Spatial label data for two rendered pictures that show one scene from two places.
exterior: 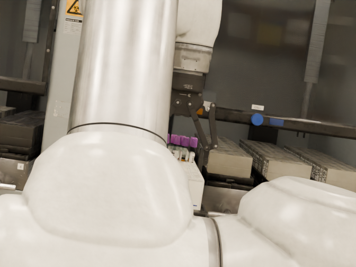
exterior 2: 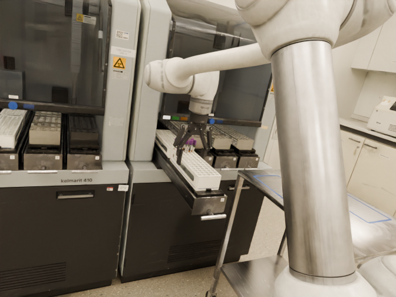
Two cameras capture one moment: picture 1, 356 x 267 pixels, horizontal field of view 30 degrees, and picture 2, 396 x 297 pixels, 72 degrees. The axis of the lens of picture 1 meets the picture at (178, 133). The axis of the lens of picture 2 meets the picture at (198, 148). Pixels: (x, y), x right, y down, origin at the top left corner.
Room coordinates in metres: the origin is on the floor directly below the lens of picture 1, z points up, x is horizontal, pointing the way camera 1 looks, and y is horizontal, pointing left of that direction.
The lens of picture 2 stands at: (0.41, 0.43, 1.26)
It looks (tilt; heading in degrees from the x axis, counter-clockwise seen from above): 18 degrees down; 335
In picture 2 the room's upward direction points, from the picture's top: 11 degrees clockwise
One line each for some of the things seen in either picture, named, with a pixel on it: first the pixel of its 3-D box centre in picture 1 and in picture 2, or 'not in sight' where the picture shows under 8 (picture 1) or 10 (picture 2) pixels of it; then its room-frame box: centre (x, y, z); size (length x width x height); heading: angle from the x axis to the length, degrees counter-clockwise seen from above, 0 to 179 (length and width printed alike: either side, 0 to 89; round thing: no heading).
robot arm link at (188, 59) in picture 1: (189, 59); (200, 105); (1.40, 0.00, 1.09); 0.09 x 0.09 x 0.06
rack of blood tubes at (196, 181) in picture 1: (172, 180); (192, 167); (1.37, 0.00, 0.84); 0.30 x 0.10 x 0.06; 3
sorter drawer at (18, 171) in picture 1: (24, 153); (81, 137); (1.88, 0.43, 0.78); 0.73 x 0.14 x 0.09; 3
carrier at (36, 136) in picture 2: not in sight; (45, 137); (1.64, 0.57, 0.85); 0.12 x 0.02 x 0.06; 94
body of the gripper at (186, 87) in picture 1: (184, 94); (197, 123); (1.40, 0.00, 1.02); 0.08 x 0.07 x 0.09; 93
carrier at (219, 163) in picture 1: (229, 166); (197, 142); (1.68, -0.14, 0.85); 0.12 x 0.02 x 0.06; 94
